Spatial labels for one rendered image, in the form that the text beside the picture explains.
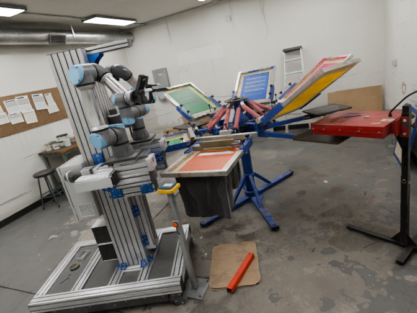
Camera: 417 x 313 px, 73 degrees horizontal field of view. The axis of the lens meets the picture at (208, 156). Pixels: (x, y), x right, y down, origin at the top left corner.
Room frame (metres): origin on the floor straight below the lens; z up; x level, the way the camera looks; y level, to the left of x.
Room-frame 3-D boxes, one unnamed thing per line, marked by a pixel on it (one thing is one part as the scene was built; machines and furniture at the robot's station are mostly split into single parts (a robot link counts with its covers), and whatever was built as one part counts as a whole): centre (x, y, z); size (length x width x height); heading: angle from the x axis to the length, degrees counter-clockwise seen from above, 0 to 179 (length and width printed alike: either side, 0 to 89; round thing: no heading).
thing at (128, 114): (1.75, 0.42, 1.56); 0.11 x 0.08 x 0.11; 149
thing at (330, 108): (3.43, -1.13, 0.91); 1.34 x 0.40 x 0.08; 95
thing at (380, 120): (2.21, -1.27, 1.06); 0.61 x 0.46 x 0.12; 35
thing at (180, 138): (3.30, 0.44, 1.05); 1.08 x 0.61 x 0.23; 95
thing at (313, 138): (2.82, -0.84, 0.91); 1.34 x 0.40 x 0.08; 35
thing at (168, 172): (2.42, -0.01, 0.97); 0.79 x 0.58 x 0.04; 155
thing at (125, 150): (1.98, 0.59, 1.31); 0.15 x 0.15 x 0.10
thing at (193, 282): (1.96, 0.34, 0.48); 0.22 x 0.22 x 0.96; 65
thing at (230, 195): (2.28, -0.17, 0.74); 0.46 x 0.04 x 0.42; 155
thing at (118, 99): (1.73, 0.43, 1.65); 0.11 x 0.08 x 0.09; 59
